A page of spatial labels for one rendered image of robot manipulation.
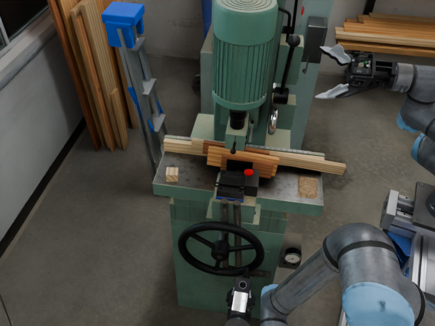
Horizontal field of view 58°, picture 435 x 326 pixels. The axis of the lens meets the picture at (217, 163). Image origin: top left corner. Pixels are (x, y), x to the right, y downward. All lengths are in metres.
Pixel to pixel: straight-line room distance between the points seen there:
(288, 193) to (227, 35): 0.59
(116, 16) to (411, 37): 2.22
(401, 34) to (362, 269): 2.69
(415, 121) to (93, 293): 1.72
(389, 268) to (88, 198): 2.12
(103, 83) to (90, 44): 0.26
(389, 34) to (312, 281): 2.57
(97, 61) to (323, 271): 1.97
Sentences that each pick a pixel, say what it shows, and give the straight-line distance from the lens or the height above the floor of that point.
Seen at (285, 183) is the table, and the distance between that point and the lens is 1.43.
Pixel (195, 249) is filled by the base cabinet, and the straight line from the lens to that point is 1.67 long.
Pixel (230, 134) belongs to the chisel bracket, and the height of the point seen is 1.07.
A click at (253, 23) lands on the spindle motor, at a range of 1.09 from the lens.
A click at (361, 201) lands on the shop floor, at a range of 2.73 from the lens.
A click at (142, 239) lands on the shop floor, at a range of 2.39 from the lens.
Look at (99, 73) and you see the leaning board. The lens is 2.61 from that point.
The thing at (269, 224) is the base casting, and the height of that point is 0.76.
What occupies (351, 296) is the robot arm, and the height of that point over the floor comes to 1.26.
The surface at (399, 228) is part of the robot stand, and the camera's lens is 1.68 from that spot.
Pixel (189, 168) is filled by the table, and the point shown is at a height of 0.90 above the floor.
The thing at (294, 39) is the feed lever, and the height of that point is 1.45.
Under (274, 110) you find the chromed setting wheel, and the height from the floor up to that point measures 1.08.
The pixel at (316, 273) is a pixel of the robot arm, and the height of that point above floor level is 1.11.
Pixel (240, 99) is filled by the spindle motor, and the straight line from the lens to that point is 1.21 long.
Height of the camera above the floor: 1.92
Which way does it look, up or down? 44 degrees down
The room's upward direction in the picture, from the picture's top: 2 degrees clockwise
